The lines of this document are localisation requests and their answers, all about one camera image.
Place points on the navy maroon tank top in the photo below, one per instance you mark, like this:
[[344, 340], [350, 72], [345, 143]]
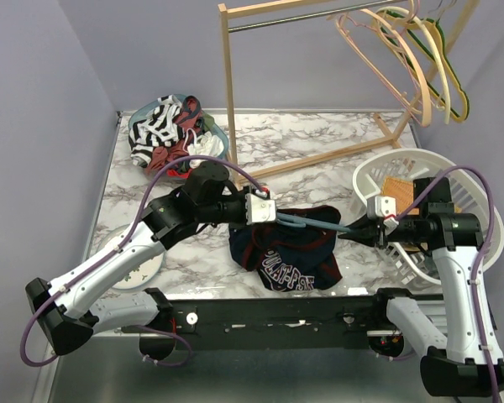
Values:
[[287, 258]]

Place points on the watermelon pattern plate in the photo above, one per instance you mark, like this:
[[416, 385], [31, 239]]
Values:
[[139, 277]]

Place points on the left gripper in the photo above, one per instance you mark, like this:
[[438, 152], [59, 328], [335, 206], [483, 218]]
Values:
[[242, 223]]

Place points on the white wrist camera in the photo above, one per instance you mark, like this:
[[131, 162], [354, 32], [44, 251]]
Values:
[[259, 207], [382, 208]]

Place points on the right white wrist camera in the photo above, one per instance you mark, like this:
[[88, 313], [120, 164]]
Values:
[[382, 208]]

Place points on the green yellow hanger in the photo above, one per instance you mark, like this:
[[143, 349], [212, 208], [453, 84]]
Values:
[[441, 63]]

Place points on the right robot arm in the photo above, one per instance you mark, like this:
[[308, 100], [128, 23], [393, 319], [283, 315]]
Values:
[[466, 360]]

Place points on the blue plastic hanger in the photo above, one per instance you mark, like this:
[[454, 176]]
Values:
[[302, 222]]

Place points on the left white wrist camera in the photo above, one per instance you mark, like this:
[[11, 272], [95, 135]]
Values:
[[259, 207]]

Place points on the black white striped shirt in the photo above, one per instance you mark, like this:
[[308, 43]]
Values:
[[157, 129]]

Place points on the white laundry basket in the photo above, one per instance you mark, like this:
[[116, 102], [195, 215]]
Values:
[[415, 269]]

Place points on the wooden clothes rack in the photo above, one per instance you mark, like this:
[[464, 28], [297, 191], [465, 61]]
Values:
[[307, 31]]

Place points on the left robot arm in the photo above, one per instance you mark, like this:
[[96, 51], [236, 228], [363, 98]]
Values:
[[158, 225]]

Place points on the aluminium frame rail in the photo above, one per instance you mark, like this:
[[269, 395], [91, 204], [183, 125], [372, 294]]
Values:
[[152, 309]]

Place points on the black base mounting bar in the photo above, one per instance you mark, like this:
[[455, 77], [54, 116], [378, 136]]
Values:
[[279, 323]]

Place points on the wicker woven hat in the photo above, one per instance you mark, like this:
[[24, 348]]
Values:
[[402, 192]]

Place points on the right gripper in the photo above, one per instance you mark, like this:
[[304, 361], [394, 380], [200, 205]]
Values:
[[378, 237]]

